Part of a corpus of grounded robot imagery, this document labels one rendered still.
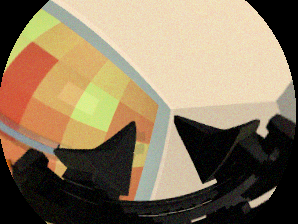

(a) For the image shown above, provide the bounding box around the clear l-shaped low wall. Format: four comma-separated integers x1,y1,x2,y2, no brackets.
0,113,60,149

